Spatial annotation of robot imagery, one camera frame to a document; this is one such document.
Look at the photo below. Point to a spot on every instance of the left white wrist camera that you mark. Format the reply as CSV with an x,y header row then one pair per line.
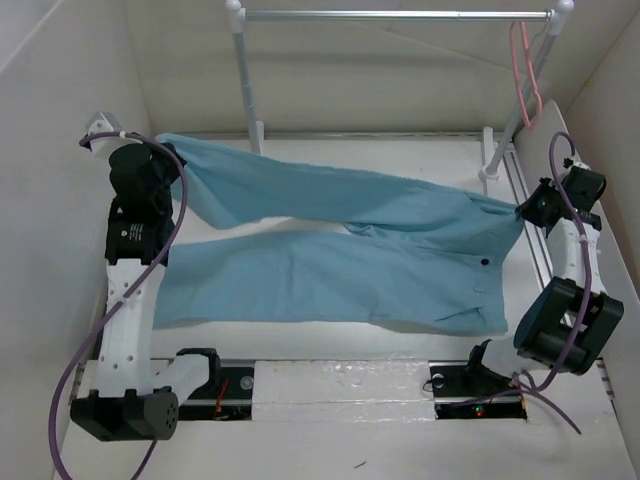
x,y
101,122

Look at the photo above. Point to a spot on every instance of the light blue trousers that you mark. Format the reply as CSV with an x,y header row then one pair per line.
x,y
410,254

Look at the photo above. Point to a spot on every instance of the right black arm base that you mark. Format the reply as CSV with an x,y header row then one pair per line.
x,y
461,395

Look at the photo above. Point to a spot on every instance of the white and silver clothes rack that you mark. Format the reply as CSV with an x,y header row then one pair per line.
x,y
492,151

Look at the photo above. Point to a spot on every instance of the aluminium rail right side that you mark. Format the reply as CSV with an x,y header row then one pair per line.
x,y
535,236

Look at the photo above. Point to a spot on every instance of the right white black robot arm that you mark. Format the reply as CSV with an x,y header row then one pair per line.
x,y
567,326

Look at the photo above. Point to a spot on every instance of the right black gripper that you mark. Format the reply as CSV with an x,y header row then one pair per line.
x,y
526,209

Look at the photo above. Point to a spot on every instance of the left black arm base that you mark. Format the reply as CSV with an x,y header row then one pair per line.
x,y
231,400

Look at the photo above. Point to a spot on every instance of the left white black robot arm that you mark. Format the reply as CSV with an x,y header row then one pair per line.
x,y
128,401

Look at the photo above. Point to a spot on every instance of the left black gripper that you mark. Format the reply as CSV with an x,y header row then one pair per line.
x,y
165,150

